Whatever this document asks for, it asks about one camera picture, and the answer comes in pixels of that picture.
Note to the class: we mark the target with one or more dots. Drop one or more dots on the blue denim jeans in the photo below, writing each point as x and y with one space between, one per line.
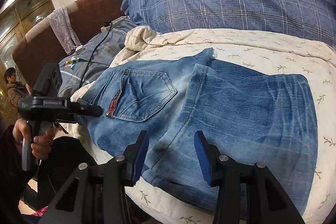
249 116

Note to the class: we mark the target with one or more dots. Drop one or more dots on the wooden glass-door wardrobe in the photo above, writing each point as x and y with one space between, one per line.
16 20

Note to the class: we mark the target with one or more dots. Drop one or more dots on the person's left hand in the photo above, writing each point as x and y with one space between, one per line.
41 145

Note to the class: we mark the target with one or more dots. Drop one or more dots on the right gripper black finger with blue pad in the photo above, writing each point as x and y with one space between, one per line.
120 172
219 170

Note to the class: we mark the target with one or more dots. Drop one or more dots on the brown upholstered headboard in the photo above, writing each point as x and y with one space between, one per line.
40 45

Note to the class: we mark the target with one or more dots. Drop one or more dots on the white lace cloth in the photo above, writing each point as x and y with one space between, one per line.
59 21

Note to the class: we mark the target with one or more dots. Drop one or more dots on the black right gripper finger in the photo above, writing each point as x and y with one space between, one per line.
82 109

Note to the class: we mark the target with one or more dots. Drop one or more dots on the grey-blue folded jeans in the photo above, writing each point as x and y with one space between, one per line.
86 65

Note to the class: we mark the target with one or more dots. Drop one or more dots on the person in brown jacket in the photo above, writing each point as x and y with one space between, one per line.
15 90

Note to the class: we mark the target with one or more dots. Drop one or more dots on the cream leaf-print bed sheet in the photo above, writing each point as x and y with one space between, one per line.
262 51

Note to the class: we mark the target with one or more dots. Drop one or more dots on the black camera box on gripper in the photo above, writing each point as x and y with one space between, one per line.
49 81

